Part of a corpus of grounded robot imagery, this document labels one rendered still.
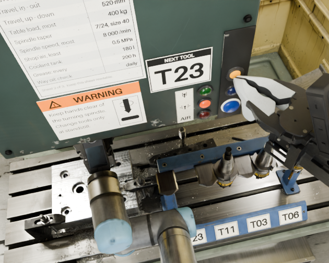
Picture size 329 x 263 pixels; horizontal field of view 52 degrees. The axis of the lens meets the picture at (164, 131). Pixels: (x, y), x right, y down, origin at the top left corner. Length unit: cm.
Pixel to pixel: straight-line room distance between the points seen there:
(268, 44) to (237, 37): 160
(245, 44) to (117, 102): 21
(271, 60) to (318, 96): 168
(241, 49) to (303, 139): 16
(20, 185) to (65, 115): 90
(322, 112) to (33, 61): 37
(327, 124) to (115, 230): 45
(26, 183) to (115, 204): 74
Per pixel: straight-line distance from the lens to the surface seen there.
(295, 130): 49
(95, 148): 77
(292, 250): 142
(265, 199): 128
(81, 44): 46
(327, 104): 45
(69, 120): 57
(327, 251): 147
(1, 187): 177
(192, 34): 48
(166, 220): 81
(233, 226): 118
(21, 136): 61
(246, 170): 96
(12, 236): 137
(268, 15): 197
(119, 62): 49
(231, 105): 60
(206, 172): 94
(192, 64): 51
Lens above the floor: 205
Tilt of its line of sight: 55 degrees down
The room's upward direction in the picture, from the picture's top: 8 degrees counter-clockwise
